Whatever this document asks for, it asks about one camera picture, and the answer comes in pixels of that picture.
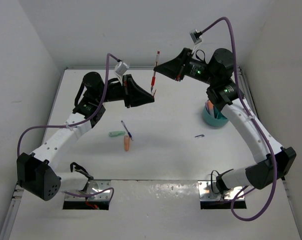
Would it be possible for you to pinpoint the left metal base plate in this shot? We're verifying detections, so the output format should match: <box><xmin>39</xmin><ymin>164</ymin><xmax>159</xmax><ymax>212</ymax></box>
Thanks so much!
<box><xmin>73</xmin><ymin>179</ymin><xmax>113</xmax><ymax>202</ymax></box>

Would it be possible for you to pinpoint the red ballpoint pen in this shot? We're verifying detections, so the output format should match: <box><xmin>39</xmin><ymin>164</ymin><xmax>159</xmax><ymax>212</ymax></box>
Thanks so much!
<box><xmin>149</xmin><ymin>50</ymin><xmax>161</xmax><ymax>97</ymax></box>

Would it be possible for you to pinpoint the grey orange highlighter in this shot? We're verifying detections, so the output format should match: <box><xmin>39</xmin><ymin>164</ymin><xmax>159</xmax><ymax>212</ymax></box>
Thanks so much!
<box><xmin>206</xmin><ymin>100</ymin><xmax>214</xmax><ymax>109</ymax></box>

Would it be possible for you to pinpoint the purple cable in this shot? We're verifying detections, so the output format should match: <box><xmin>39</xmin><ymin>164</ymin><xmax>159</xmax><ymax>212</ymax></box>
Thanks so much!
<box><xmin>202</xmin><ymin>16</ymin><xmax>278</xmax><ymax>221</ymax></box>
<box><xmin>17</xmin><ymin>52</ymin><xmax>121</xmax><ymax>205</ymax></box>

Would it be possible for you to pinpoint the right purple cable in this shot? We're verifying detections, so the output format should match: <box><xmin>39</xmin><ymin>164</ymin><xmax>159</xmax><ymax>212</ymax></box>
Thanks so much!
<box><xmin>202</xmin><ymin>16</ymin><xmax>278</xmax><ymax>221</ymax></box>

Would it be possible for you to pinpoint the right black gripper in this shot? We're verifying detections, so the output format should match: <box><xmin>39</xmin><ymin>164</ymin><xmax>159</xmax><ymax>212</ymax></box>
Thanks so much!
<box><xmin>154</xmin><ymin>47</ymin><xmax>217</xmax><ymax>86</ymax></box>

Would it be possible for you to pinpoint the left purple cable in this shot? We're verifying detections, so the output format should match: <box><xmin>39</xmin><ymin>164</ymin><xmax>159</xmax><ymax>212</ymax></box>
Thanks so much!
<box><xmin>17</xmin><ymin>52</ymin><xmax>121</xmax><ymax>205</ymax></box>

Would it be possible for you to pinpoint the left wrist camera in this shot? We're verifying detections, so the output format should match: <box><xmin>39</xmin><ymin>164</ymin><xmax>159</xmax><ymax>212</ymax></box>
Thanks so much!
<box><xmin>114</xmin><ymin>61</ymin><xmax>130</xmax><ymax>77</ymax></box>

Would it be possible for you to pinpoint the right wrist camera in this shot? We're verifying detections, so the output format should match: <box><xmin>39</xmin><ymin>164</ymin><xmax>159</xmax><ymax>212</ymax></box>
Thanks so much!
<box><xmin>189</xmin><ymin>29</ymin><xmax>202</xmax><ymax>45</ymax></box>

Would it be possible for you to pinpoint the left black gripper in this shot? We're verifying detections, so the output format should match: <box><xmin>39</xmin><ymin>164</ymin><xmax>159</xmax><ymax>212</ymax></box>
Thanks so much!
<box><xmin>96</xmin><ymin>74</ymin><xmax>154</xmax><ymax>109</ymax></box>

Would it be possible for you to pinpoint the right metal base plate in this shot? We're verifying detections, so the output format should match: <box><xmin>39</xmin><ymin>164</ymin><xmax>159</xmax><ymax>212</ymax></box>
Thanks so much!
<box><xmin>197</xmin><ymin>180</ymin><xmax>242</xmax><ymax>202</ymax></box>

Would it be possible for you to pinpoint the green highlighter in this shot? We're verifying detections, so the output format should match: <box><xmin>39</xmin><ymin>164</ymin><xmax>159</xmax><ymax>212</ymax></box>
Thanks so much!
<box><xmin>108</xmin><ymin>131</ymin><xmax>126</xmax><ymax>138</ymax></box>

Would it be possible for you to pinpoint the metal base plate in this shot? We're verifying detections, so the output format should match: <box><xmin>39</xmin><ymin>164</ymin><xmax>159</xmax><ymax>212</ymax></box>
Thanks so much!
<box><xmin>197</xmin><ymin>180</ymin><xmax>242</xmax><ymax>202</ymax></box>
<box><xmin>73</xmin><ymin>179</ymin><xmax>113</xmax><ymax>202</ymax></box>

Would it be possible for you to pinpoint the orange highlighter lower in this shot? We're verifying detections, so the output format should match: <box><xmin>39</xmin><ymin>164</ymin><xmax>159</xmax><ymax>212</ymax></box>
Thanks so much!
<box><xmin>124</xmin><ymin>135</ymin><xmax>130</xmax><ymax>152</ymax></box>

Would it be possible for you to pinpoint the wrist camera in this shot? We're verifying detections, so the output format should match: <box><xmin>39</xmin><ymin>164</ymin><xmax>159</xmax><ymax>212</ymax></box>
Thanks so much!
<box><xmin>114</xmin><ymin>61</ymin><xmax>130</xmax><ymax>77</ymax></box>
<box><xmin>189</xmin><ymin>29</ymin><xmax>202</xmax><ymax>45</ymax></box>

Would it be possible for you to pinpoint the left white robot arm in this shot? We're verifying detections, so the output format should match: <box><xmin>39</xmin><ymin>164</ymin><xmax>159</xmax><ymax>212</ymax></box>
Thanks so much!
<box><xmin>17</xmin><ymin>71</ymin><xmax>155</xmax><ymax>201</ymax></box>

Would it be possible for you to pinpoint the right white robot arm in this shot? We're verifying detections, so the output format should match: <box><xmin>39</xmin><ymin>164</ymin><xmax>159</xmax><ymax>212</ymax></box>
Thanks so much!
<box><xmin>154</xmin><ymin>48</ymin><xmax>296</xmax><ymax>194</ymax></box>

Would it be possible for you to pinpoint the purple highlighter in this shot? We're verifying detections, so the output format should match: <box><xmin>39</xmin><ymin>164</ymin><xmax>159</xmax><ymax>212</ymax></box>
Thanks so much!
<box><xmin>205</xmin><ymin>103</ymin><xmax>218</xmax><ymax>119</ymax></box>

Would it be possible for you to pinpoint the teal round organizer container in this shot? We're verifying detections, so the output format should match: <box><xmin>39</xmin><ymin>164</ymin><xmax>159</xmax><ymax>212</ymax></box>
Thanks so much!
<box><xmin>202</xmin><ymin>104</ymin><xmax>229</xmax><ymax>128</ymax></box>

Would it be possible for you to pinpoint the blue ballpoint pen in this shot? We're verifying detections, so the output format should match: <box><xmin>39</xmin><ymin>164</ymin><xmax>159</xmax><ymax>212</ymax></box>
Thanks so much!
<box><xmin>121</xmin><ymin>120</ymin><xmax>134</xmax><ymax>141</ymax></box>

